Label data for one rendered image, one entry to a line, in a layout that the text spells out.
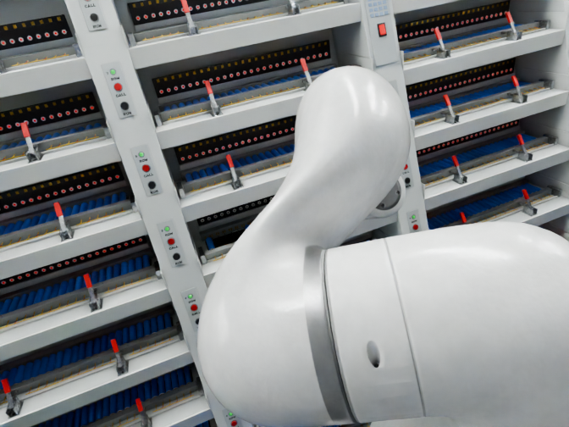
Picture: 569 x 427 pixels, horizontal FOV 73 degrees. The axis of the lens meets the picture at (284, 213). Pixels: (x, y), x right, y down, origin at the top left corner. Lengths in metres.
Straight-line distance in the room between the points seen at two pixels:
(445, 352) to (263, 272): 0.10
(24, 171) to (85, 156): 0.13
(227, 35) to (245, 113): 0.19
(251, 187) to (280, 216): 0.80
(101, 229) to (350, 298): 0.89
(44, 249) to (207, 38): 0.63
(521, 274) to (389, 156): 0.11
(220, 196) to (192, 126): 0.19
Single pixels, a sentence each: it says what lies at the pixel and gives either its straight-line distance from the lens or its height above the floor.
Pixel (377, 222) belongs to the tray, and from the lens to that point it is 1.19.
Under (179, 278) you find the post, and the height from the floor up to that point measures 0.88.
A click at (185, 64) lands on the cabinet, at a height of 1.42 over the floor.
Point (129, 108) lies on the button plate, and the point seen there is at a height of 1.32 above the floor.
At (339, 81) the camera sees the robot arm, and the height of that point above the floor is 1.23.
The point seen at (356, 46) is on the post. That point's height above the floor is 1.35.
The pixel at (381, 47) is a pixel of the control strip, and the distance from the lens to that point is 1.17.
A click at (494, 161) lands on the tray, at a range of 1.49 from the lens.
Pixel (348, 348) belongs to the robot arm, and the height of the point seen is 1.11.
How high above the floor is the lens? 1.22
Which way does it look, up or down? 14 degrees down
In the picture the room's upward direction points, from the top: 15 degrees counter-clockwise
